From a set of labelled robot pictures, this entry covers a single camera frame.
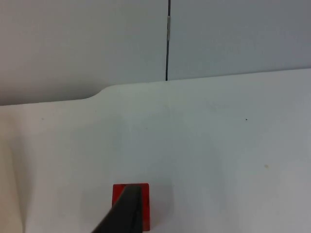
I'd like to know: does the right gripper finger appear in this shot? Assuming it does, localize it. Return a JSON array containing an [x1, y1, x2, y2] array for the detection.
[[91, 185, 142, 233]]

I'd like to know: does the red block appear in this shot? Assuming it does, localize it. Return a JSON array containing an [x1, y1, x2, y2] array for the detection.
[[111, 183, 152, 233]]

